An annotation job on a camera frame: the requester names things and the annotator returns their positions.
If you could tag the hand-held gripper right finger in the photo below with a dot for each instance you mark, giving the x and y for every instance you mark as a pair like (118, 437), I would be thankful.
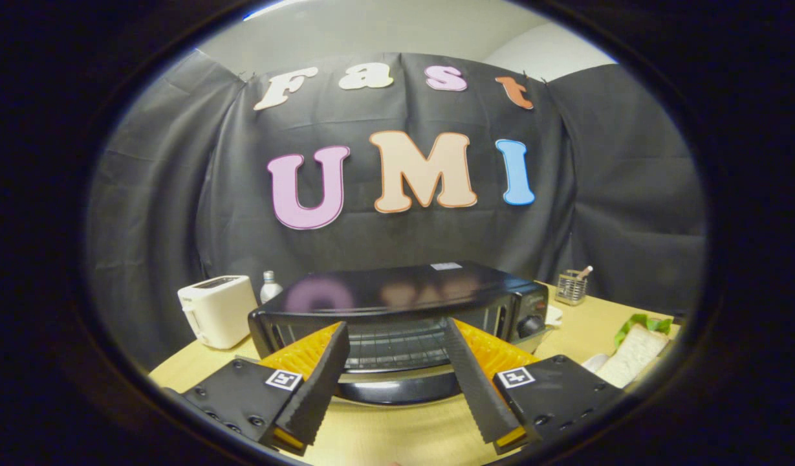
(475, 382)

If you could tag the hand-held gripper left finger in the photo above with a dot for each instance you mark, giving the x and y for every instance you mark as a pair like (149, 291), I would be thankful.
(319, 382)

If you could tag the white slot toaster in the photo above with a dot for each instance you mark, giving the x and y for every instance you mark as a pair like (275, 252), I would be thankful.
(219, 310)

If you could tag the clear bottle with silver cap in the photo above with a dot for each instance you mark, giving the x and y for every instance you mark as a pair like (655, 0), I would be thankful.
(270, 290)

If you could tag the white crumpled napkin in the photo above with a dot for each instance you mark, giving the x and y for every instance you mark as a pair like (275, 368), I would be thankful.
(553, 315)

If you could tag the white bread lettuce sandwich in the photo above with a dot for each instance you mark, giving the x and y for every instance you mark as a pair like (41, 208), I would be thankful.
(633, 353)

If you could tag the black toaster oven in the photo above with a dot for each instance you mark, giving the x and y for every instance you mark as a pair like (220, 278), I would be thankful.
(397, 291)

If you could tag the white rectangular dish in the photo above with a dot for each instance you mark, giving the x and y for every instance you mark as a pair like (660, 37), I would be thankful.
(591, 362)

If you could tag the black backdrop cloth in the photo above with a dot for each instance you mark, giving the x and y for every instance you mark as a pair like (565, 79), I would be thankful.
(177, 194)

